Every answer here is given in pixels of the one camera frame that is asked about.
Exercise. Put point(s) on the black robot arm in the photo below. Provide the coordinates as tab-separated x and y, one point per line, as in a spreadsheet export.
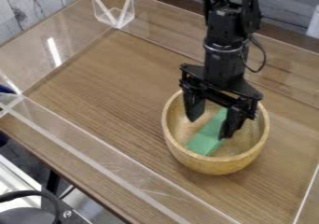
233	21

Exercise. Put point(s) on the clear acrylic tray enclosure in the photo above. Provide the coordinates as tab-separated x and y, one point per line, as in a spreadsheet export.
94	72

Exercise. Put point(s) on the black metal clamp bracket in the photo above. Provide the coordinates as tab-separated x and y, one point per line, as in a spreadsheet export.
69	214

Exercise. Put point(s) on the green rectangular block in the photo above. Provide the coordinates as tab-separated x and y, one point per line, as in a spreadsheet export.
206	142

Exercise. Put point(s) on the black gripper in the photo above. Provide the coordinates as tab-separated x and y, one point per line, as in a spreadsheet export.
220	82

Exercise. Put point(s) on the light wooden bowl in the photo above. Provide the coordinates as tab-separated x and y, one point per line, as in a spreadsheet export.
237	152

